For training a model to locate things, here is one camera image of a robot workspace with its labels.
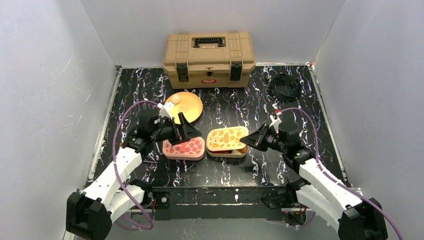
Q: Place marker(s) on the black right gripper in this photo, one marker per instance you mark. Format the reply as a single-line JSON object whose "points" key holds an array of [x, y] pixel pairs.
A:
{"points": [[263, 138]]}

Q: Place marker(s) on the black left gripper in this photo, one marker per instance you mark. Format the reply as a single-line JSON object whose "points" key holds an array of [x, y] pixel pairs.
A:
{"points": [[179, 130]]}

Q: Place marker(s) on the pink lunch box lid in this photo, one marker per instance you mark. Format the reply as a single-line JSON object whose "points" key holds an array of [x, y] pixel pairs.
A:
{"points": [[192, 150]]}

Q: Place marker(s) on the beige lunch box tray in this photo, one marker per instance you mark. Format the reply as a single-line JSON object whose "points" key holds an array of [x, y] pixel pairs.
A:
{"points": [[235, 153]]}

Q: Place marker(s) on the beige lunch box lid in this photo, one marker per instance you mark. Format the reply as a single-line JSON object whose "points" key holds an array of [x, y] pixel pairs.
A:
{"points": [[226, 139]]}

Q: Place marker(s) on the white boiled egg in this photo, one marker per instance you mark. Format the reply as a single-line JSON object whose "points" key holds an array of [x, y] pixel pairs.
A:
{"points": [[177, 98]]}

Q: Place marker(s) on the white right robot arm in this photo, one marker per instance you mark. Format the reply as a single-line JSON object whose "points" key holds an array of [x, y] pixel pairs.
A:
{"points": [[331, 188]]}

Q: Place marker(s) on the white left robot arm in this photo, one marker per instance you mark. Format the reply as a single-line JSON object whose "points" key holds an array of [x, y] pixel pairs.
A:
{"points": [[106, 185]]}

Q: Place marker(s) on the tan plastic toolbox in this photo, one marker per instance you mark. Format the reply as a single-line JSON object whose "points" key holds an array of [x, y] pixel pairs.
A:
{"points": [[209, 60]]}

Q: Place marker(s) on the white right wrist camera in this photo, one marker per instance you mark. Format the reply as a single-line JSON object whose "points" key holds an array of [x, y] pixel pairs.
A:
{"points": [[275, 120]]}

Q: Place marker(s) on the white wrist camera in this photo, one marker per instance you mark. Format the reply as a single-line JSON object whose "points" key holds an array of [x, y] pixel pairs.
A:
{"points": [[275, 120], [165, 109]]}

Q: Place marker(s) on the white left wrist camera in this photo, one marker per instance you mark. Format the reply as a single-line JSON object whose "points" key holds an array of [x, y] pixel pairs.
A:
{"points": [[165, 109]]}

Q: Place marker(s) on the aluminium base frame rail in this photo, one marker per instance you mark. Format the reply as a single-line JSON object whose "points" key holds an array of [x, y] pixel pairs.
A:
{"points": [[213, 203]]}

